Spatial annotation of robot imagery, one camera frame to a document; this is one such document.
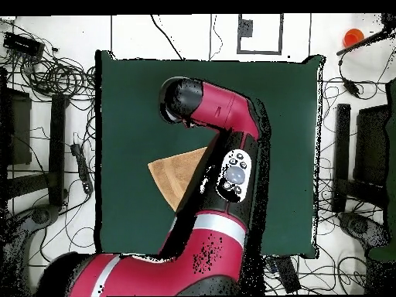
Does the tan terry towel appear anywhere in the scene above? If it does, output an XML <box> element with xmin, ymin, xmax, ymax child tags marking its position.
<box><xmin>147</xmin><ymin>147</ymin><xmax>208</xmax><ymax>213</ymax></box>

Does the dark flat panel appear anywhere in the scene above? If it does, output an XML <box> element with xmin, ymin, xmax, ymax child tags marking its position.
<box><xmin>353</xmin><ymin>104</ymin><xmax>391</xmax><ymax>186</ymax></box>
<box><xmin>0</xmin><ymin>87</ymin><xmax>32</xmax><ymax>166</ymax></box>

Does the dark green table cloth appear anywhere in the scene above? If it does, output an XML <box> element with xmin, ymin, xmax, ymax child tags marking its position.
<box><xmin>94</xmin><ymin>49</ymin><xmax>326</xmax><ymax>261</ymax></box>

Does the black power strip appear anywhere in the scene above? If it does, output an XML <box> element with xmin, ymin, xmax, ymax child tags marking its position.
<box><xmin>70</xmin><ymin>143</ymin><xmax>94</xmax><ymax>195</ymax></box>
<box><xmin>275</xmin><ymin>255</ymin><xmax>301</xmax><ymax>294</ymax></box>

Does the black stand bar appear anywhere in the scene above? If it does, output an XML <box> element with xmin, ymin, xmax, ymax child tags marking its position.
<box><xmin>48</xmin><ymin>94</ymin><xmax>70</xmax><ymax>207</ymax></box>
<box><xmin>332</xmin><ymin>103</ymin><xmax>351</xmax><ymax>213</ymax></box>

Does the black power adapter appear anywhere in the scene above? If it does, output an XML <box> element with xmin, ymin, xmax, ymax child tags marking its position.
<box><xmin>341</xmin><ymin>77</ymin><xmax>361</xmax><ymax>98</ymax></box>

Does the hanging green cloth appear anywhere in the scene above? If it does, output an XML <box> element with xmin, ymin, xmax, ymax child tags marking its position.
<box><xmin>367</xmin><ymin>81</ymin><xmax>396</xmax><ymax>264</ymax></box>

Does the orange cup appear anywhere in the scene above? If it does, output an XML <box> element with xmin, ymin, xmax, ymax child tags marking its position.
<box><xmin>342</xmin><ymin>28</ymin><xmax>365</xmax><ymax>49</ymax></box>

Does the black rod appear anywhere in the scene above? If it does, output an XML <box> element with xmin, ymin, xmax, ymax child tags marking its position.
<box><xmin>336</xmin><ymin>27</ymin><xmax>396</xmax><ymax>56</ymax></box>

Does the black electronics box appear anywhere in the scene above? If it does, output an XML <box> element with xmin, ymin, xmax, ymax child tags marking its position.
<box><xmin>2</xmin><ymin>32</ymin><xmax>46</xmax><ymax>58</ymax></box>

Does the grey square floor frame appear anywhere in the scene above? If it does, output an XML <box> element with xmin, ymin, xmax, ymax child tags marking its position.
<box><xmin>237</xmin><ymin>13</ymin><xmax>284</xmax><ymax>56</ymax></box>

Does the tangled black cable bundle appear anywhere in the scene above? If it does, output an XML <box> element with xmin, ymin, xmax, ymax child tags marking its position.
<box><xmin>18</xmin><ymin>55</ymin><xmax>97</xmax><ymax>103</ymax></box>

